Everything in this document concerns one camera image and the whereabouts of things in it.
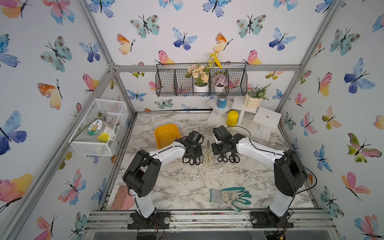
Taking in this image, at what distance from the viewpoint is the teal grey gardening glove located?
80 centimetres

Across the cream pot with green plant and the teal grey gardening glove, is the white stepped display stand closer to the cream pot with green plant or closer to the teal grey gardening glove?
the cream pot with green plant

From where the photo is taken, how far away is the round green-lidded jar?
0.64m

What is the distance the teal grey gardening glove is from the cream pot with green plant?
0.49 metres

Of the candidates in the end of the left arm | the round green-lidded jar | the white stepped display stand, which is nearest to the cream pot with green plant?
the white stepped display stand

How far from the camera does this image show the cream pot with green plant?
866 mm

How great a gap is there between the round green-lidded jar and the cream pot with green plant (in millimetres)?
742
